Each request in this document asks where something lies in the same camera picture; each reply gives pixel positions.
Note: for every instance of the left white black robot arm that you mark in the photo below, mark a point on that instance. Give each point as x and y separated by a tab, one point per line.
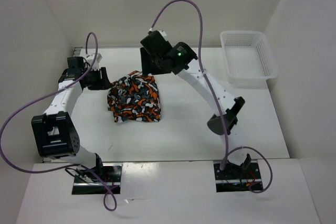
54	132

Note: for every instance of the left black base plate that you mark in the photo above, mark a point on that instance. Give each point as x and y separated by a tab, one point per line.
86	184

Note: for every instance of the orange camouflage shorts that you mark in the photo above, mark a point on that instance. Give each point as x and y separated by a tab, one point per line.
134	97

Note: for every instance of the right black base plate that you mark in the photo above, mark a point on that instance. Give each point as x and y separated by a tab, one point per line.
231	179

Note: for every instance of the white plastic basket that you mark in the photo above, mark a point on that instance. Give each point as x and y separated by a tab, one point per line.
248	57

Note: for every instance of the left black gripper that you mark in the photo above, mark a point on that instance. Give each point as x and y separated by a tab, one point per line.
104	83

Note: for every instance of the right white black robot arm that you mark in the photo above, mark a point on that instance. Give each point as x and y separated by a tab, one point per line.
225	106

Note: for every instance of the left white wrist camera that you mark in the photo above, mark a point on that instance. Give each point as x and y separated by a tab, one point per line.
94	58

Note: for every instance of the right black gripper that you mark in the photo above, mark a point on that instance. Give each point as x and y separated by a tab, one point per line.
146	66

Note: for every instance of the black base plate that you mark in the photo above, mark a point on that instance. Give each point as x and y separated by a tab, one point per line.
86	184
231	179

